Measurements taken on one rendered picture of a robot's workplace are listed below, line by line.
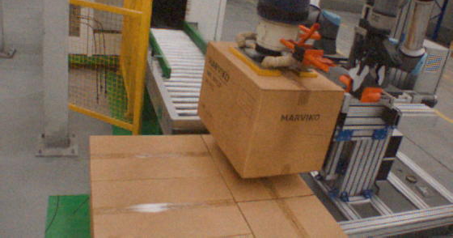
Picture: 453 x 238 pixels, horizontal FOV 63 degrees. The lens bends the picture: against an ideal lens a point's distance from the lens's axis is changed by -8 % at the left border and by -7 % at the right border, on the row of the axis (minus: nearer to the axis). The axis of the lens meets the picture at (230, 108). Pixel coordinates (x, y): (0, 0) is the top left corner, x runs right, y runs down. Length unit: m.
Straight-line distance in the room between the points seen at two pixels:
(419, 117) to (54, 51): 2.20
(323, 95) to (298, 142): 0.22
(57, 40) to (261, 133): 1.61
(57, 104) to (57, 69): 0.26
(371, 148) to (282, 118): 0.99
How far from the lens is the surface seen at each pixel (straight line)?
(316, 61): 1.48
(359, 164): 2.47
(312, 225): 1.72
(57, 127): 2.96
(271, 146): 1.62
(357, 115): 1.98
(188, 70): 3.21
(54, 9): 2.67
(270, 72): 1.62
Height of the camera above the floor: 1.58
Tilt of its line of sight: 24 degrees down
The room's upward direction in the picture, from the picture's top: 10 degrees clockwise
